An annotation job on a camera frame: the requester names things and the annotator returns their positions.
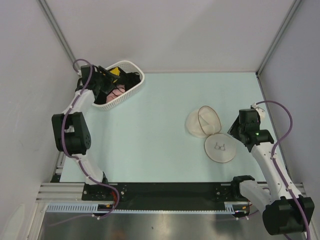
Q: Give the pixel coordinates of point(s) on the yellow bra with black straps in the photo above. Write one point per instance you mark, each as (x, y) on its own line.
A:
(114, 72)

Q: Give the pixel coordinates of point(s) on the white slotted cable duct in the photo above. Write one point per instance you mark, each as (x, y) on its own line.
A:
(95, 208)

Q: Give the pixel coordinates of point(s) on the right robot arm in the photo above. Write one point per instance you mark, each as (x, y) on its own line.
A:
(283, 207)

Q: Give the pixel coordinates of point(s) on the pink garment in basket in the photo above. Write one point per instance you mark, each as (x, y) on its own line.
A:
(116, 92)

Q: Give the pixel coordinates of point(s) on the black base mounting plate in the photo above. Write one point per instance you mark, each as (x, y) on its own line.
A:
(174, 196)

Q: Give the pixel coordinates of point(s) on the black garment in basket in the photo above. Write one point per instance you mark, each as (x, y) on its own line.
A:
(129, 80)

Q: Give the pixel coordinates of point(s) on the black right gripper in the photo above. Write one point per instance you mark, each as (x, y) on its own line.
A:
(233, 130)

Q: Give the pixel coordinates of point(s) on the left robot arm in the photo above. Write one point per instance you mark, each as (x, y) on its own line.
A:
(70, 129)

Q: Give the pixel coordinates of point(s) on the white perforated plastic basket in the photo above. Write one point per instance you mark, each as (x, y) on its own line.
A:
(128, 67)

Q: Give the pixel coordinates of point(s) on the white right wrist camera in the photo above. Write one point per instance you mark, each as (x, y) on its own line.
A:
(261, 111)

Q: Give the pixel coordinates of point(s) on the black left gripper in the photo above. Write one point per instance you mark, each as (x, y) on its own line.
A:
(109, 81)

